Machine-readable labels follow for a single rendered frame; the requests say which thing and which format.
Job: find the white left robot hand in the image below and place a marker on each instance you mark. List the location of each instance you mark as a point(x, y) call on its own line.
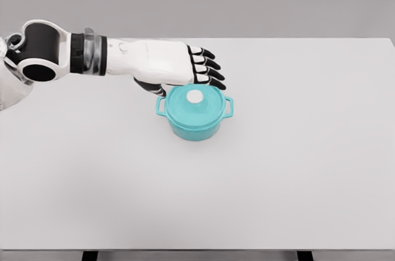
point(166, 60)

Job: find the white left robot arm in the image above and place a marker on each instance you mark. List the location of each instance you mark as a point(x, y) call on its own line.
point(46, 54)

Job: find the teal pot lid white knob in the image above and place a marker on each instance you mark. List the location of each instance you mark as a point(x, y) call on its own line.
point(194, 107)

